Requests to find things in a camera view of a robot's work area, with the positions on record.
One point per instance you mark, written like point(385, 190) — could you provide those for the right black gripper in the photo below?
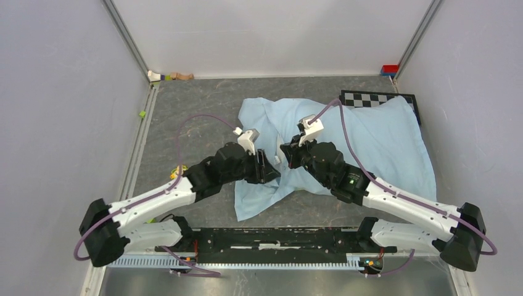
point(292, 150)

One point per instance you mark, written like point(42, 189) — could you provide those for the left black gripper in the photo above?
point(263, 171)

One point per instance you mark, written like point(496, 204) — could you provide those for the light blue pillowcase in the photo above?
point(386, 139)

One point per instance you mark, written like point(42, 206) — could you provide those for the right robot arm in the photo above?
point(457, 234)

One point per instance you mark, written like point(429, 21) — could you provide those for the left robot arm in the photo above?
point(108, 230)

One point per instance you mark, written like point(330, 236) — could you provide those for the yellow toy block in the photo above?
point(177, 171)

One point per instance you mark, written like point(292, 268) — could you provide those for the black white checkerboard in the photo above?
point(358, 99)

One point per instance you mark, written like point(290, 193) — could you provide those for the wooden toy figure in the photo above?
point(180, 76)

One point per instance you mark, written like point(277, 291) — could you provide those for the red blue block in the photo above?
point(390, 70)

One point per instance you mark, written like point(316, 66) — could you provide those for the white beige corner toy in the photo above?
point(154, 77)

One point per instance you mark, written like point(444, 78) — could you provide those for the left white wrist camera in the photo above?
point(246, 139)

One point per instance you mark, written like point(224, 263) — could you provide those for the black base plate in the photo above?
point(276, 245)

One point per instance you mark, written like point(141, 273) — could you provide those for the light blue toothed rail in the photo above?
point(169, 262)

